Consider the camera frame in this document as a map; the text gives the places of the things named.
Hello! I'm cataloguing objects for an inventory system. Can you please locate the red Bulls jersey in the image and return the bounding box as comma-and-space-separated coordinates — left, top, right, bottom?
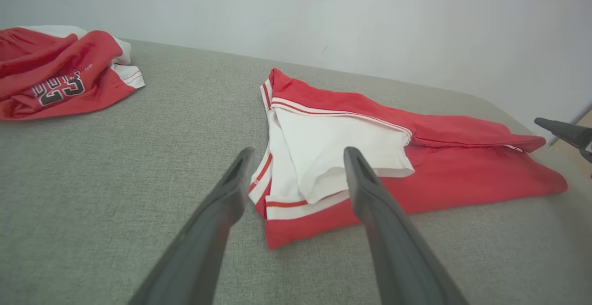
0, 25, 146, 122

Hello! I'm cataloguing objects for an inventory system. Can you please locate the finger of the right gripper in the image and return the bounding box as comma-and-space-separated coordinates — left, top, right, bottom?
534, 117, 592, 151

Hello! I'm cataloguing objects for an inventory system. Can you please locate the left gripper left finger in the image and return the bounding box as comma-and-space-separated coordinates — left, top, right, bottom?
128, 146, 255, 305

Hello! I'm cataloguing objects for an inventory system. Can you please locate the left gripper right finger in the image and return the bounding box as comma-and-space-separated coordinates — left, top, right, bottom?
344, 146, 469, 305

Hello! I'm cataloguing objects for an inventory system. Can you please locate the grey fabric sofa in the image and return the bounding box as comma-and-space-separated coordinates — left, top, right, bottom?
0, 39, 592, 305

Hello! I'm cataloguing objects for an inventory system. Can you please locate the red jersey with white sleeves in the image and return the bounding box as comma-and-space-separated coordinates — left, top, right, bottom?
248, 68, 568, 250

